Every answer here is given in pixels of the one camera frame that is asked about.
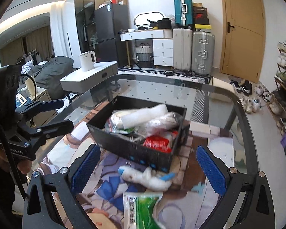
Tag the white drawer cabinet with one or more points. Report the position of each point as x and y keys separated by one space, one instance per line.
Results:
x=163 y=52

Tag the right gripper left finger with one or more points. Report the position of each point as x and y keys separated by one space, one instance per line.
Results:
x=40 y=210

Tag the black refrigerator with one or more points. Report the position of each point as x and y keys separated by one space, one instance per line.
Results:
x=111 y=20

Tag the white suitcase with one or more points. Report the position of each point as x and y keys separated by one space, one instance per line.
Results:
x=182 y=48

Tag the oval vanity mirror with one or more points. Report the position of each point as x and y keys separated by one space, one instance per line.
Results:
x=145 y=19

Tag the dark grey beanbag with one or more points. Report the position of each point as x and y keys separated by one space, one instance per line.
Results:
x=49 y=74

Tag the wooden door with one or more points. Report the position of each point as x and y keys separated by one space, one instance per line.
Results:
x=244 y=36

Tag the black glass cabinet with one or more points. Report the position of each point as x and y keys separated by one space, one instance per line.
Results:
x=86 y=24

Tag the wooden shoe rack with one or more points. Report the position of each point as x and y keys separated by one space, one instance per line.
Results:
x=278 y=107

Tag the teal suitcase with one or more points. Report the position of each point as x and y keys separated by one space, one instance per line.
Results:
x=183 y=10

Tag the white blue plush toy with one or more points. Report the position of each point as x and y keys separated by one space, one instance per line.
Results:
x=147 y=178

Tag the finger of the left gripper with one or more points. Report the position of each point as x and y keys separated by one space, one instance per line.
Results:
x=37 y=107
x=38 y=136

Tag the red white balloon bag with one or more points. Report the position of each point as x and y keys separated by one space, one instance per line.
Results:
x=162 y=142

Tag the woven laundry basket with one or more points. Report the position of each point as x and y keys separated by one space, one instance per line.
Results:
x=144 y=54

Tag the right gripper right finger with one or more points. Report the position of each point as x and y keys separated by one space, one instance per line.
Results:
x=256 y=211

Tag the white foam block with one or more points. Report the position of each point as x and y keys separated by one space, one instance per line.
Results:
x=143 y=115

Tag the white vanity desk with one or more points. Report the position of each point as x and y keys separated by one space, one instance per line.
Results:
x=145 y=36

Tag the silver suitcase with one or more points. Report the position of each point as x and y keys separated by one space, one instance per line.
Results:
x=202 y=53

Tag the stacked shoe boxes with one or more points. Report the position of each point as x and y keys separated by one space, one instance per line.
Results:
x=201 y=20

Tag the white electric kettle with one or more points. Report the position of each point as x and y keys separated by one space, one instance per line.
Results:
x=87 y=60

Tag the anime printed table mat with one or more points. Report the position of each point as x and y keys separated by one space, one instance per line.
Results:
x=181 y=198

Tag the white low side table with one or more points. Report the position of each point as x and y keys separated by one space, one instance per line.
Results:
x=80 y=81

